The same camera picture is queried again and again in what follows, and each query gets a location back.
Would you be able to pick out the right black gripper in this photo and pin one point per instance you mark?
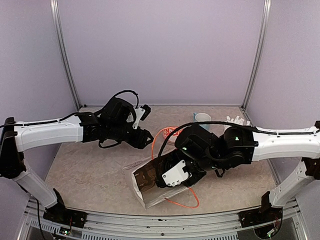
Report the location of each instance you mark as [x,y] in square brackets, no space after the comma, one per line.
[173,154]

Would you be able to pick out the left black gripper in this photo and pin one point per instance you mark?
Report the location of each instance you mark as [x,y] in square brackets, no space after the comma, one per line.
[139,141]

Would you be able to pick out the white paper takeout bag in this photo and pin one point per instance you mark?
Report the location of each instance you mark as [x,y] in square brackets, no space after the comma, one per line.
[147,187]

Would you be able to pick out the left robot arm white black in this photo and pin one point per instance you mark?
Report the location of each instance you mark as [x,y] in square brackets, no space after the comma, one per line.
[118,121]

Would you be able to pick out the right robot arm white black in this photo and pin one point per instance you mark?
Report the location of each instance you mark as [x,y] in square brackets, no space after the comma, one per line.
[197,151]

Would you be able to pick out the red patterned small bowl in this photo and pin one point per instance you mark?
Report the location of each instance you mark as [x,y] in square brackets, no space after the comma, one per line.
[170,133]

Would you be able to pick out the blue translucent plastic cup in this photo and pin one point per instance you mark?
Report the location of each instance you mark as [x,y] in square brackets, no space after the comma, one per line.
[202,117]

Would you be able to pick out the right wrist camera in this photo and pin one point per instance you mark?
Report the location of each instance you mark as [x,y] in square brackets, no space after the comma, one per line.
[176,175]

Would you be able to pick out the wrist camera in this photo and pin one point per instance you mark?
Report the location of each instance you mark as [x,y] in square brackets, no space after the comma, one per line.
[141,113]
[176,175]

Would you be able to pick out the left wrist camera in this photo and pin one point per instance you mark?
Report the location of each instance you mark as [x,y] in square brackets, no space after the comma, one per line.
[141,113]

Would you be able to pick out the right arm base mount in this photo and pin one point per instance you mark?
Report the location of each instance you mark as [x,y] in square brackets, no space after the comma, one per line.
[255,216]

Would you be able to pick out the aluminium front rail frame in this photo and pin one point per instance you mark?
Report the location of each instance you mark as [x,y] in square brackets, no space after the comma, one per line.
[225,225]

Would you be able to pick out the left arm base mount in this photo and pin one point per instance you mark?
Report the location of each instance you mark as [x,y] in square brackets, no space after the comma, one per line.
[68,217]

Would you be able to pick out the left aluminium corner post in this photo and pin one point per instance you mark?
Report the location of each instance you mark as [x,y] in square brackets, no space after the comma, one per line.
[54,5]

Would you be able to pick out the aluminium corner post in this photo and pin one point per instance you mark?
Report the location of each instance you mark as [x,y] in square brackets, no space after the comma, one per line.
[258,54]
[54,5]

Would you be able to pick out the right aluminium corner post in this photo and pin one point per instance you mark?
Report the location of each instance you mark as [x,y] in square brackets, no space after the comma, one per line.
[258,54]

